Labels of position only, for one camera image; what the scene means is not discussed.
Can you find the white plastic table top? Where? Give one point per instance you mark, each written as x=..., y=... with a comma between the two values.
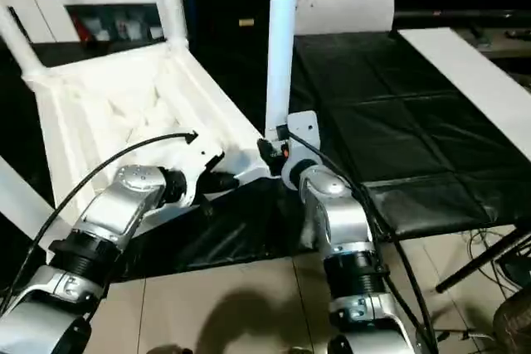
x=103, y=93

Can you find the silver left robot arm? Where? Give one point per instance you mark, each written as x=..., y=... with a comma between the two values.
x=124, y=196

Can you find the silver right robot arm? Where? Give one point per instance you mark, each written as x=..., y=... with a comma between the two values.
x=340, y=221

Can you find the small yellow label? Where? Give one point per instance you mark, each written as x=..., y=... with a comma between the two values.
x=246, y=21

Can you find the small white jar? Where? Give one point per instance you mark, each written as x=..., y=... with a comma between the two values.
x=94, y=32
x=155, y=32

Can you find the white plastic chair shell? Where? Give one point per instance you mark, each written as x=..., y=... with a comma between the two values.
x=352, y=6

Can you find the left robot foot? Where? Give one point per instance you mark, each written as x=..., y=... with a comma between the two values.
x=170, y=349

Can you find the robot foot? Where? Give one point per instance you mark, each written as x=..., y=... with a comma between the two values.
x=303, y=350
x=170, y=349

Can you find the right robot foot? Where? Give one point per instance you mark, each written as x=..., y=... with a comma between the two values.
x=303, y=350

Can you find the white side table board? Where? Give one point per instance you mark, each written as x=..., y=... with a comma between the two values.
x=464, y=68

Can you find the red packet in cabinet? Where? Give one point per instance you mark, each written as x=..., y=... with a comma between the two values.
x=79, y=26

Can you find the black flat monitor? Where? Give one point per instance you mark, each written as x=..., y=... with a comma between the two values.
x=456, y=14

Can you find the black stand leg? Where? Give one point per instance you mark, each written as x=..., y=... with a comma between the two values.
x=477, y=267

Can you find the white cabinet with glass doors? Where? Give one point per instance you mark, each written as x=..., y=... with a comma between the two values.
x=41, y=1

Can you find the olive mottled bag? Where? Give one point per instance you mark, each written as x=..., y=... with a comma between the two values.
x=514, y=325

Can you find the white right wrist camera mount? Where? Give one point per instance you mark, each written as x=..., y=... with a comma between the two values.
x=305, y=130

